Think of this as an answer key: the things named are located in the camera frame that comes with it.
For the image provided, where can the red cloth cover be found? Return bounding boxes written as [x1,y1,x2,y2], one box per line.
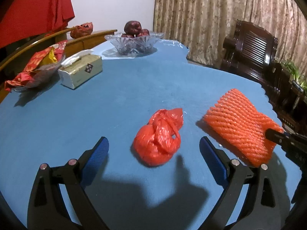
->
[1,0,75,48]

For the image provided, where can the green potted plant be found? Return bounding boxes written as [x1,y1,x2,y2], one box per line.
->
[281,60,306,92]

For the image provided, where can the red knotted plastic bag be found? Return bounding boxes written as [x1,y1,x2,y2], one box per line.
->
[133,108,184,167]

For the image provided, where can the patterned beige curtain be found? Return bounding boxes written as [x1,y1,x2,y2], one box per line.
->
[153,0,306,73]

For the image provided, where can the dark wooden armchair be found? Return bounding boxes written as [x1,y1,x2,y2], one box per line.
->
[220,20,280,94]

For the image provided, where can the blue tablecloth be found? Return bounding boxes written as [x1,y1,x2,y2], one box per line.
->
[0,39,302,230]

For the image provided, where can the red ornament on cabinet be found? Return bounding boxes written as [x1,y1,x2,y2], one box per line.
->
[70,22,93,39]

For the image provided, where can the tissue box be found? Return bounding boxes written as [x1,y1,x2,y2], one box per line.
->
[58,49,102,90]

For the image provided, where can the dark red apples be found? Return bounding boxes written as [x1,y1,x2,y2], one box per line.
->
[121,21,150,38]

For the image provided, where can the dark wooden side table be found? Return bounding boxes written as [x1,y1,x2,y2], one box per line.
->
[273,63,306,135]

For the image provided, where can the glass fruit bowl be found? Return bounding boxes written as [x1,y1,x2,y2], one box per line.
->
[105,32,164,56]

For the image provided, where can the red snack wrapper dish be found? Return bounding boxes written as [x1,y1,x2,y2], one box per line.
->
[4,40,68,92]

